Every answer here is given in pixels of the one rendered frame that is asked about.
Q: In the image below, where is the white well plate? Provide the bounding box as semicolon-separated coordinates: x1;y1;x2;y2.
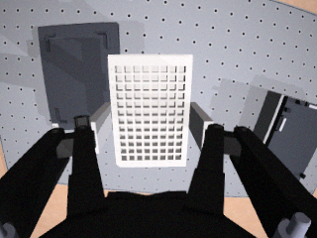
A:
108;55;192;167

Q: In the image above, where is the grey perforated base plate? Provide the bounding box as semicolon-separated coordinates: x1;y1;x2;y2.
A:
0;0;317;194

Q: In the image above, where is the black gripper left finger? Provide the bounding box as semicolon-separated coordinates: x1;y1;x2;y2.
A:
0;102;115;238

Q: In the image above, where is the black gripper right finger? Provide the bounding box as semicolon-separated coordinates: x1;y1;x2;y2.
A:
172;102;317;238

